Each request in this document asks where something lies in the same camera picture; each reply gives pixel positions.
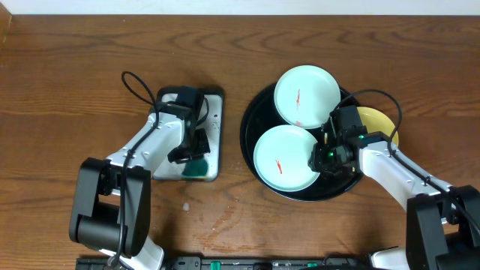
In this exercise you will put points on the black rectangular soapy tray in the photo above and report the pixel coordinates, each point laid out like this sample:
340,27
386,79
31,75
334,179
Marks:
211,118

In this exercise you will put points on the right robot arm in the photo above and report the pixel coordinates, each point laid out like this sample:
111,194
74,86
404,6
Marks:
442,221

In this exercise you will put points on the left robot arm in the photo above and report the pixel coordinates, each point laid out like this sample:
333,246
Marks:
111,209

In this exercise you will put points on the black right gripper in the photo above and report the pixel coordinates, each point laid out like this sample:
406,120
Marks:
316,162

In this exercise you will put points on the yellow plate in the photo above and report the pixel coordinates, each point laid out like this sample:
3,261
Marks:
375,121

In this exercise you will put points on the mint green plate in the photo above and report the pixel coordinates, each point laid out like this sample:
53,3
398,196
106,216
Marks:
281,158
305,95

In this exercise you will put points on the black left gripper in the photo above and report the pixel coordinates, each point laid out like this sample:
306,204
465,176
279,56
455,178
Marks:
193,148

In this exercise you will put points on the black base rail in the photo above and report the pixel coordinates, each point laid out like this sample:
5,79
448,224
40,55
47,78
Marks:
197,263

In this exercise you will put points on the green sponge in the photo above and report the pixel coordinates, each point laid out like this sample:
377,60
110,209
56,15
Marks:
196,169

